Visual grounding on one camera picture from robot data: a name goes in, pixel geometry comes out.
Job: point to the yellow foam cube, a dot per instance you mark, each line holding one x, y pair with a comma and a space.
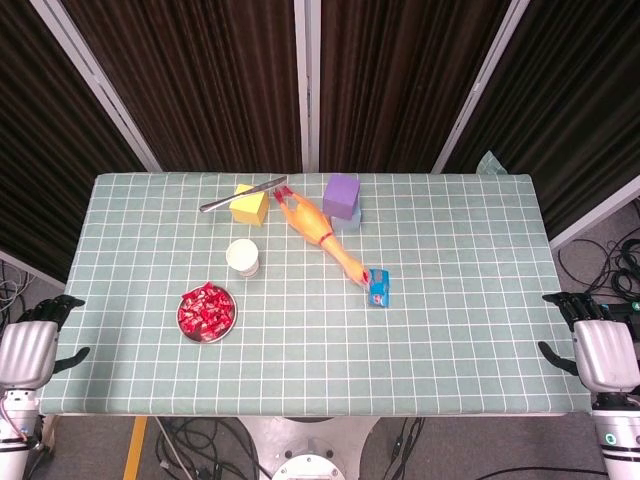
247, 212

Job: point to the dark brown partition panel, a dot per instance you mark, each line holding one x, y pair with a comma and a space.
400, 75
50, 150
575, 100
200, 75

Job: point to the purple foam cube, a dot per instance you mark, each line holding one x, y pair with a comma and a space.
340, 197

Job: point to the yellow rubber chicken toy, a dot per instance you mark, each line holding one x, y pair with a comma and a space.
310, 220

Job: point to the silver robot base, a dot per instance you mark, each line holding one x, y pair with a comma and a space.
310, 450

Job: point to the yellow floor tape strip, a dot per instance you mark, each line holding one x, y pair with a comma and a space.
135, 450

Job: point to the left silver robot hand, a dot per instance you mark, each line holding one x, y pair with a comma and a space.
27, 350

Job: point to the white paper cup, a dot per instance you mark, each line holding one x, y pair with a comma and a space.
242, 255

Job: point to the metal bowl of red candies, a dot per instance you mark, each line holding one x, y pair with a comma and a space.
225, 332

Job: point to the silver table knife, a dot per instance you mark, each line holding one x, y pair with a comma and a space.
215, 204

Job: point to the black device with green sticker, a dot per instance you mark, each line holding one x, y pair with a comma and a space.
622, 309

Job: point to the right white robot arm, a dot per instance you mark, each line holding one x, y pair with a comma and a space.
617, 440

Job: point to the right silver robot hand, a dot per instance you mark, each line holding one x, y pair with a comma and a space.
607, 355

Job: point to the green checkered tablecloth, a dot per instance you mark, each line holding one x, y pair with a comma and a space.
350, 350

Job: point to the light blue foam cube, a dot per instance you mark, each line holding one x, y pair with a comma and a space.
347, 225

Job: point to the blue printed card packet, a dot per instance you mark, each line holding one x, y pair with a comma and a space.
379, 290

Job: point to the red candy heap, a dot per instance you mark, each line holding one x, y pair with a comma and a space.
205, 310

